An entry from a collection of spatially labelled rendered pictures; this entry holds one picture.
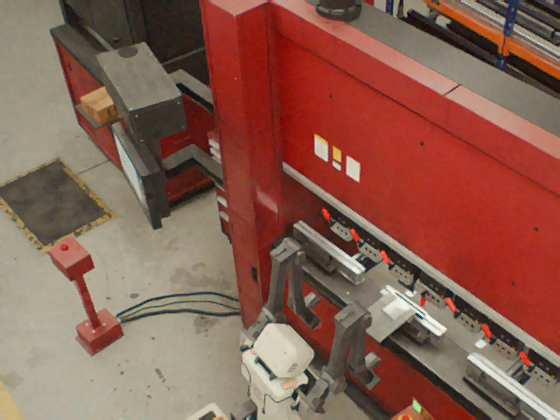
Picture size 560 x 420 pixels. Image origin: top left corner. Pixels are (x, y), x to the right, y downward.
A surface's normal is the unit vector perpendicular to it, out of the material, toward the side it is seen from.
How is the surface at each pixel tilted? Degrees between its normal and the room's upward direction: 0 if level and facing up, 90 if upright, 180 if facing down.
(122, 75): 0
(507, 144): 90
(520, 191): 90
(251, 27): 90
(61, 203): 0
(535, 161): 90
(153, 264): 0
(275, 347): 48
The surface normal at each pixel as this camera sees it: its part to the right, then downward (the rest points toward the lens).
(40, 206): 0.00, -0.68
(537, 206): -0.72, 0.50
